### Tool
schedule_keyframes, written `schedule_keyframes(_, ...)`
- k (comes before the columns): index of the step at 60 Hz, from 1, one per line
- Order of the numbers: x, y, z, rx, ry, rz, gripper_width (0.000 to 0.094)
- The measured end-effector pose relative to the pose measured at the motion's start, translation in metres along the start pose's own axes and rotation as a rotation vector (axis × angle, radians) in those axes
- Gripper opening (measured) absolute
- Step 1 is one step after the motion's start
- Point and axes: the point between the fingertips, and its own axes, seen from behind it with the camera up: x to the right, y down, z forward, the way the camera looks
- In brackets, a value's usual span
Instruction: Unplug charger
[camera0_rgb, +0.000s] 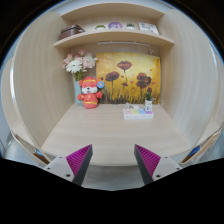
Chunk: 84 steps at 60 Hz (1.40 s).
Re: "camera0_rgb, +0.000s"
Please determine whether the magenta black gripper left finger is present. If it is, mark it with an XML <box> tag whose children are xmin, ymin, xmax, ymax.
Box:
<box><xmin>45</xmin><ymin>145</ymin><xmax>93</xmax><ymax>186</ymax></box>

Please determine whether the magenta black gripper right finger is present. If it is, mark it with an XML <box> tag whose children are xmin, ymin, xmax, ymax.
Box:
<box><xmin>134</xmin><ymin>145</ymin><xmax>182</xmax><ymax>185</ymax></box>

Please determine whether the pastel coloured power strip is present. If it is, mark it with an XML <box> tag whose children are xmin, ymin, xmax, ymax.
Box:
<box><xmin>123</xmin><ymin>109</ymin><xmax>154</xmax><ymax>120</ymax></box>

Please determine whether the small potted plant white cup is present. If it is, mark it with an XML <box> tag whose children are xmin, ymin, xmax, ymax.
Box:
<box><xmin>145</xmin><ymin>92</ymin><xmax>152</xmax><ymax>112</ymax></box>

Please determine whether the light blue vase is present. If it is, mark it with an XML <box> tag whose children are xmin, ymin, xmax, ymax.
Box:
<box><xmin>74</xmin><ymin>81</ymin><xmax>83</xmax><ymax>107</ymax></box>

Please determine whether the red toy bear figure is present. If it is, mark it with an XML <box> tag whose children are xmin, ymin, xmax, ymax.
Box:
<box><xmin>77</xmin><ymin>77</ymin><xmax>103</xmax><ymax>109</ymax></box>

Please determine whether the yellow poppy flower painting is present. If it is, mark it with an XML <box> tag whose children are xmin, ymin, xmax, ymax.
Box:
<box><xmin>96</xmin><ymin>52</ymin><xmax>161</xmax><ymax>104</ymax></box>

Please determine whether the pink white flower bouquet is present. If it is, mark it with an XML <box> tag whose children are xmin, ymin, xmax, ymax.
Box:
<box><xmin>63</xmin><ymin>49</ymin><xmax>97</xmax><ymax>81</ymax></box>

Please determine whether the wooden shelf board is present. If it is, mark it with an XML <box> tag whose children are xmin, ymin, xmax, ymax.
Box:
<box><xmin>54</xmin><ymin>29</ymin><xmax>174</xmax><ymax>48</ymax></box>

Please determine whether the white framed picture card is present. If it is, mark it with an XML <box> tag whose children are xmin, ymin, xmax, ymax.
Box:
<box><xmin>139</xmin><ymin>22</ymin><xmax>159</xmax><ymax>34</ymax></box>

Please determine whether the small green plant right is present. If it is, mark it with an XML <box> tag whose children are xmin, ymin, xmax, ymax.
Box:
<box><xmin>126</xmin><ymin>23</ymin><xmax>135</xmax><ymax>29</ymax></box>

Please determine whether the small green plant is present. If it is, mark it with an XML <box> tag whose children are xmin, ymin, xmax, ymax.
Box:
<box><xmin>95</xmin><ymin>24</ymin><xmax>106</xmax><ymax>30</ymax></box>
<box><xmin>126</xmin><ymin>23</ymin><xmax>135</xmax><ymax>29</ymax></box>

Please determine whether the small green plant left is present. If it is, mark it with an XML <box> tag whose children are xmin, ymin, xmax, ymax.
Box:
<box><xmin>95</xmin><ymin>24</ymin><xmax>106</xmax><ymax>30</ymax></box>

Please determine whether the purple round plate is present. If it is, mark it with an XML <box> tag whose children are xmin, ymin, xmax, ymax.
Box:
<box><xmin>108</xmin><ymin>21</ymin><xmax>123</xmax><ymax>29</ymax></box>

